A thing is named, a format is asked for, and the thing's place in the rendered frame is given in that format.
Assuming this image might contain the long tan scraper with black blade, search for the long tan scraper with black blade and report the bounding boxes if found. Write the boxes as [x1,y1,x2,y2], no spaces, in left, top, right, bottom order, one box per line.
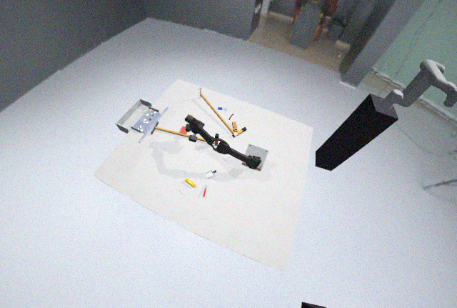
[151,122,219,146]

